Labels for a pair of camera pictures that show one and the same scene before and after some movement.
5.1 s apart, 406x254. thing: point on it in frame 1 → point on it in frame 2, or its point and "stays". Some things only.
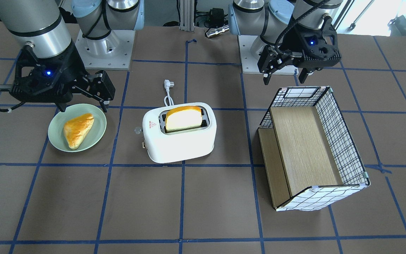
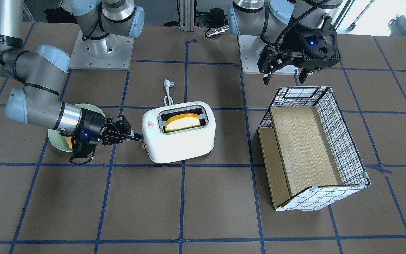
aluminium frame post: [186, 17] stays
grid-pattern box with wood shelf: [310, 161] stays
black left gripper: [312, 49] stays
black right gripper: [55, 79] → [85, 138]
